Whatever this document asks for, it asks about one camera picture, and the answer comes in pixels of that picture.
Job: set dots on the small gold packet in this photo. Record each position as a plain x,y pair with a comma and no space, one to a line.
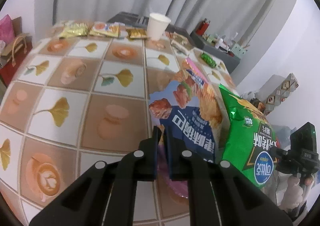
136,33

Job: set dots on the red thermos bottle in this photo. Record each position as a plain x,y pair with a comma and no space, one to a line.
204,24

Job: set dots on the green chip bag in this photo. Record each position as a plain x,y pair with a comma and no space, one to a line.
250,139

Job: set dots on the gold snack packet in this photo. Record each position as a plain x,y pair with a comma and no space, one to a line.
73,30

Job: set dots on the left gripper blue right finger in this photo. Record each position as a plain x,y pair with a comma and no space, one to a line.
173,154

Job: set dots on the small green snack packet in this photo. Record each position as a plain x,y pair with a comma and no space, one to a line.
208,60

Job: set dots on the small white bottle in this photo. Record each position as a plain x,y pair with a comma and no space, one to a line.
218,42

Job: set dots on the white paper cup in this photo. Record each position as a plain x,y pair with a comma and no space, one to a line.
157,25

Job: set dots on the orange snack packet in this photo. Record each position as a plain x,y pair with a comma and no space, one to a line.
105,29

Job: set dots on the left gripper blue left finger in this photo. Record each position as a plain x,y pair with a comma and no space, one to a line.
148,162

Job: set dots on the blue chip bag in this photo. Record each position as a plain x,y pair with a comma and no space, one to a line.
188,105

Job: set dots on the pink plastic bag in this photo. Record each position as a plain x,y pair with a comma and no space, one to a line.
7,33

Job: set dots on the rolled patterned tablecloth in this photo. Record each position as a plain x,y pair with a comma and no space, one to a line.
276,90

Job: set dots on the grey cabinet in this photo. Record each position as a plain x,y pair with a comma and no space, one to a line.
230,61

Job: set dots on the patterned ginkgo tablecloth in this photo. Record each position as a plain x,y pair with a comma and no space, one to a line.
76,101

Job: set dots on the mint green desk organizer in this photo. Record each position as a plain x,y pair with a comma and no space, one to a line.
238,51

